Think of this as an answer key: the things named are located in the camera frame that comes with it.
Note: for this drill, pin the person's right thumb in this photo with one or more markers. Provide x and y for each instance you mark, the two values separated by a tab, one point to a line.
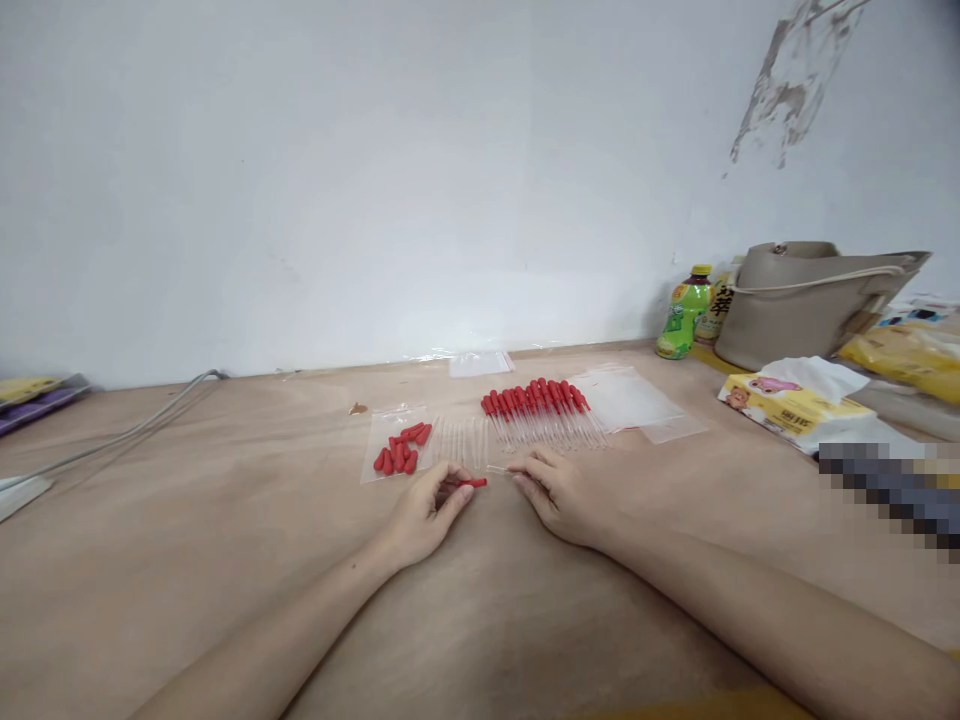
529	496

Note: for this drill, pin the row of bare glass tubes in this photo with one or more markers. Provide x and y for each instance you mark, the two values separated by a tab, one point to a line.
461	442

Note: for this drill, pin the single clear glass tube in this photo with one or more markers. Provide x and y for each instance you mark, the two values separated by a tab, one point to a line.
498	470

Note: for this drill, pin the person's left thumb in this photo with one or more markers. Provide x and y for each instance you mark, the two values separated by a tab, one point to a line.
455	502

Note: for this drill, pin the person's left hand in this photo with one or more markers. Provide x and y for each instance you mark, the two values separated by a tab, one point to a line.
414	525

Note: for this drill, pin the yellow tissue pack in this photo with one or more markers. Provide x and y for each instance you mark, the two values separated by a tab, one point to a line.
795	409

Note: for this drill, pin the pile of red bulbs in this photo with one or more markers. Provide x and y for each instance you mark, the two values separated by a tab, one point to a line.
403	450

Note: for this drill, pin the yellow plastic packet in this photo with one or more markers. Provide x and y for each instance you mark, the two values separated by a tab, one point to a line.
907	352

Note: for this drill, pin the yellow label drink bottle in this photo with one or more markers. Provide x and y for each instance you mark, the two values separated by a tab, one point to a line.
718	304

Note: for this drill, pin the row of red-capped droppers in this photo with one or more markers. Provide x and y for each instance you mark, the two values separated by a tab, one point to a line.
544	409

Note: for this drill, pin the person's left fingers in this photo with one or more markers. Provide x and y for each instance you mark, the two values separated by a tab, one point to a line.
439	472

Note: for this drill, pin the single red rubber bulb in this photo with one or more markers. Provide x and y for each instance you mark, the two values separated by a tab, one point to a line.
474	484

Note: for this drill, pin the person's right index finger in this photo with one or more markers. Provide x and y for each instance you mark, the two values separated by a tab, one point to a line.
534	463

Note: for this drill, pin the person's right hand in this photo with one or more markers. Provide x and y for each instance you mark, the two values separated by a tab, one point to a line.
574	504

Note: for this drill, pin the purple tray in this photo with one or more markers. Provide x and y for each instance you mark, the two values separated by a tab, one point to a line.
41	409

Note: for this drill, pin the small clear zip bags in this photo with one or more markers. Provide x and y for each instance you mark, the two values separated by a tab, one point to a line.
481	363

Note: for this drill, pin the white power strip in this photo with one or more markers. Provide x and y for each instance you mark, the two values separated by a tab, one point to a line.
21	496

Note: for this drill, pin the clear bag under bulbs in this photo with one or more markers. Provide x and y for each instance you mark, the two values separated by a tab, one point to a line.
386	424

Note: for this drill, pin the green drink bottle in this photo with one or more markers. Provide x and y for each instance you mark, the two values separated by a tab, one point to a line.
682	315

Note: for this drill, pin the stack of large zip bags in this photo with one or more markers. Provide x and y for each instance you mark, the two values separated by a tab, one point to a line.
637	401

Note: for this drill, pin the beige handbag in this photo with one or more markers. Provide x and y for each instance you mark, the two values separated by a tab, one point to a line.
802	315

